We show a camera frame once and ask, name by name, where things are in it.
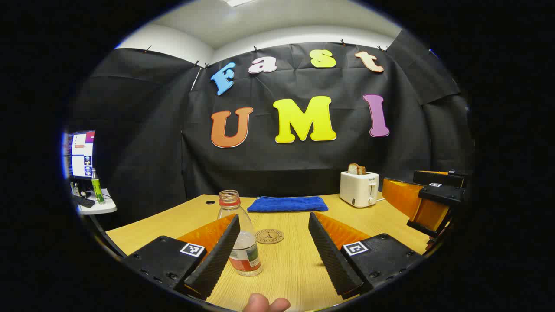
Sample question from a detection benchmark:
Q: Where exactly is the black backdrop cloth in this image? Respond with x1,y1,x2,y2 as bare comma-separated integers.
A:
72,30,475,230

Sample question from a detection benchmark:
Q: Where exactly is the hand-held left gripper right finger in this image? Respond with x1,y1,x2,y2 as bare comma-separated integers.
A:
308,211,424,300

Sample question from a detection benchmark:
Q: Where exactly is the clear plastic water bottle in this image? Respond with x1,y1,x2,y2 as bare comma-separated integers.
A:
217,190,263,277

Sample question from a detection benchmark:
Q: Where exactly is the white side desk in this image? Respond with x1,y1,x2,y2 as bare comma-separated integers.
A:
76,188,118,216

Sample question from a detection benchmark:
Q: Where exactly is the round wooden coaster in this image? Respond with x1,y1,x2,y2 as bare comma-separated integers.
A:
255,228,285,245

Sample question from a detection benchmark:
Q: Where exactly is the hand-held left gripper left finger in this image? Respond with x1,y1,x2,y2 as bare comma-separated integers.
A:
123,214,241,301

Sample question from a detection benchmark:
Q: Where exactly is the green drink bottle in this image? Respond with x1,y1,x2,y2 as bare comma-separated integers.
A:
91,168,106,204

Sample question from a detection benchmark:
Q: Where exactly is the computer monitor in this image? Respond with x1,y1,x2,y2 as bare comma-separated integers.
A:
64,130,96,179

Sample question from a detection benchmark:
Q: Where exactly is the blue folded towel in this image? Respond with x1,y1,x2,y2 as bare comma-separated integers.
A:
247,196,329,213

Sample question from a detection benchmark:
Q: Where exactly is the white toaster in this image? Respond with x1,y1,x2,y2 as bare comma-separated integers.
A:
340,171,380,208

